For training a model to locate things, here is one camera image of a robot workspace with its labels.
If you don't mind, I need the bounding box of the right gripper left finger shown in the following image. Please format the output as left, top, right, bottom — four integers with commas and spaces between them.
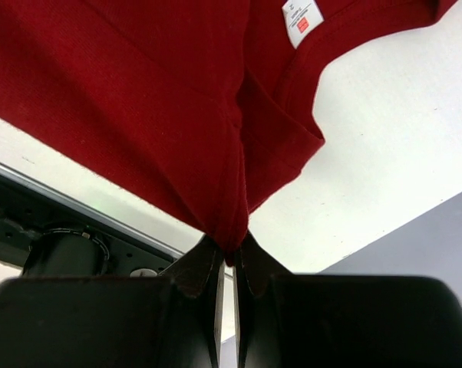
0, 238, 223, 367

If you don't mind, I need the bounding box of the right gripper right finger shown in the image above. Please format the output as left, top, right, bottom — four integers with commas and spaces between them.
234, 235, 462, 367

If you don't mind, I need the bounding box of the red t-shirt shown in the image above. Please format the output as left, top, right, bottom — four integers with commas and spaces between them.
0, 1, 452, 255

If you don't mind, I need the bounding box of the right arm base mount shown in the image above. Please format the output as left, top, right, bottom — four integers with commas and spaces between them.
0, 173, 179, 276

